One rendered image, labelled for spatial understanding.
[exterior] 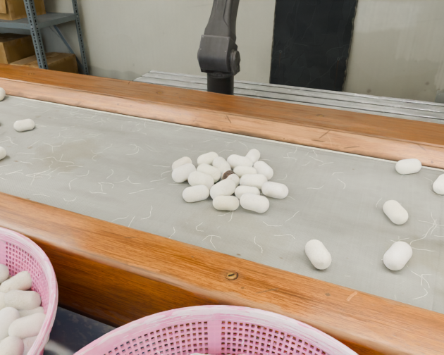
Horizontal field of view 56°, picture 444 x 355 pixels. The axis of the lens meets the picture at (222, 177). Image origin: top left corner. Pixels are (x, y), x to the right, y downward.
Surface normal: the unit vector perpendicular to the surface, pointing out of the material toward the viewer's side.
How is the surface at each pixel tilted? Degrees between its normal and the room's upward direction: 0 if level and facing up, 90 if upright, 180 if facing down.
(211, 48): 60
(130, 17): 90
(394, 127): 0
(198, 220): 0
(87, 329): 0
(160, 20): 91
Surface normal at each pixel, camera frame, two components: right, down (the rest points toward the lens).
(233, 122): -0.27, -0.28
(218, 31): -0.31, -0.02
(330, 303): 0.00, -0.86
